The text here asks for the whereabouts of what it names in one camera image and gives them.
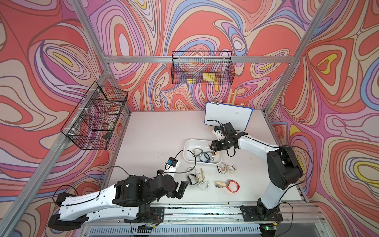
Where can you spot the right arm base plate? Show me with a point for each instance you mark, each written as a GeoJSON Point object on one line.
{"type": "Point", "coordinates": [256, 213]}

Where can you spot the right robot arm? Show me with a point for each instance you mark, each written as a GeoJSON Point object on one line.
{"type": "Point", "coordinates": [284, 168]}

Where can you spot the yellow sticky note small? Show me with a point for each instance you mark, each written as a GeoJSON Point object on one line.
{"type": "Point", "coordinates": [191, 81]}

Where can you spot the red translucent watch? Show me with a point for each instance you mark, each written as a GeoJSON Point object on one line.
{"type": "Point", "coordinates": [232, 186]}

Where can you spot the aluminium rail front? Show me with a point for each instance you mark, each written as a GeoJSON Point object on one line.
{"type": "Point", "coordinates": [295, 219]}

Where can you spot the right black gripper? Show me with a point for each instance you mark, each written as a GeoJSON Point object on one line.
{"type": "Point", "coordinates": [215, 144]}

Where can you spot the beige long strap watch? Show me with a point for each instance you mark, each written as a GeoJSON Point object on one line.
{"type": "Point", "coordinates": [200, 177]}

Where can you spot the black wire basket left wall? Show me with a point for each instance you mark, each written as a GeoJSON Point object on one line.
{"type": "Point", "coordinates": [91, 125]}

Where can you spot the yellow sticky note large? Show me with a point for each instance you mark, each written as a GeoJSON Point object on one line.
{"type": "Point", "coordinates": [209, 77]}

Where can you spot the white orange strap watch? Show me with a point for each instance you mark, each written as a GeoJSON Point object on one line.
{"type": "Point", "coordinates": [224, 168]}

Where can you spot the white plastic storage box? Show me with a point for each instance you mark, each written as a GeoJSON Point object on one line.
{"type": "Point", "coordinates": [205, 146]}

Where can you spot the wooden easel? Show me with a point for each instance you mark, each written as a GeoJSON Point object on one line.
{"type": "Point", "coordinates": [232, 96]}

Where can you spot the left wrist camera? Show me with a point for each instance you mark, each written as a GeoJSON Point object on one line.
{"type": "Point", "coordinates": [171, 164]}

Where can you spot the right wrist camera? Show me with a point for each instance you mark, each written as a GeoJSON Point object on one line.
{"type": "Point", "coordinates": [217, 131]}

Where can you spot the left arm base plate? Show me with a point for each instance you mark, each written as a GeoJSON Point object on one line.
{"type": "Point", "coordinates": [147, 214]}

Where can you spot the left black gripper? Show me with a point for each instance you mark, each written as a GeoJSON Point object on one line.
{"type": "Point", "coordinates": [177, 194]}

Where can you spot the black wire basket back wall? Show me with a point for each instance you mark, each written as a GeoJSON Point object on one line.
{"type": "Point", "coordinates": [191, 64]}

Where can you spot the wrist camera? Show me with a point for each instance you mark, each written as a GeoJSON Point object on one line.
{"type": "Point", "coordinates": [217, 131]}
{"type": "Point", "coordinates": [171, 164]}

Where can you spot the black wire basket wall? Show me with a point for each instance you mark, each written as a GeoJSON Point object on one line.
{"type": "Point", "coordinates": [191, 64]}
{"type": "Point", "coordinates": [91, 125]}

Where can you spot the beige strap watch near red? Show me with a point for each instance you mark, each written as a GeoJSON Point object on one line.
{"type": "Point", "coordinates": [219, 184]}

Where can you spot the small whiteboard blue frame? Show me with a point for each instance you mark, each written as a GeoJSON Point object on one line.
{"type": "Point", "coordinates": [207, 120]}

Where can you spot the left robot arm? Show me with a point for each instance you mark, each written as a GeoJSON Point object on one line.
{"type": "Point", "coordinates": [129, 200]}

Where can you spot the black smart watch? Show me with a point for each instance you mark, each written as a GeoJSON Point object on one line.
{"type": "Point", "coordinates": [191, 178]}

